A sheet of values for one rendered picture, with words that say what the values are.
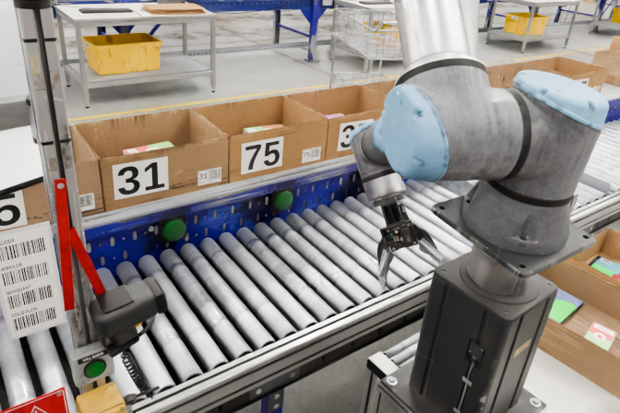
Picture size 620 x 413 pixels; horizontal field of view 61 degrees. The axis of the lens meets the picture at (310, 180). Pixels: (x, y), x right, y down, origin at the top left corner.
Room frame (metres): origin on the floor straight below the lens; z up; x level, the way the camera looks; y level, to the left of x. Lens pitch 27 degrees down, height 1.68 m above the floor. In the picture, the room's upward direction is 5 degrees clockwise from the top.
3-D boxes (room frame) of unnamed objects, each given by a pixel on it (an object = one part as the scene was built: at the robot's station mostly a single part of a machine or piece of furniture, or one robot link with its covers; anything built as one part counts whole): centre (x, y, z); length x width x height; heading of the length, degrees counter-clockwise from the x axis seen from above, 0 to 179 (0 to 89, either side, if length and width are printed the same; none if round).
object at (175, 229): (1.32, 0.39, 0.81); 0.07 x 0.01 x 0.07; 127
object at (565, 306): (1.16, -0.67, 0.78); 0.19 x 0.14 x 0.02; 133
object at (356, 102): (1.98, -0.12, 0.97); 0.39 x 0.29 x 0.17; 127
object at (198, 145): (1.51, 0.51, 0.97); 0.39 x 0.29 x 0.17; 127
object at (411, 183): (1.75, -0.56, 0.72); 0.52 x 0.05 x 0.05; 37
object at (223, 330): (1.12, 0.27, 0.72); 0.52 x 0.05 x 0.05; 37
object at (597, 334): (1.02, -0.75, 0.78); 0.10 x 0.06 x 0.05; 139
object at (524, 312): (0.84, -0.38, 0.91); 0.26 x 0.26 x 0.33; 40
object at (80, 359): (0.66, 0.36, 0.95); 0.07 x 0.03 x 0.07; 127
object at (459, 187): (1.81, -0.63, 0.76); 0.46 x 0.01 x 0.09; 37
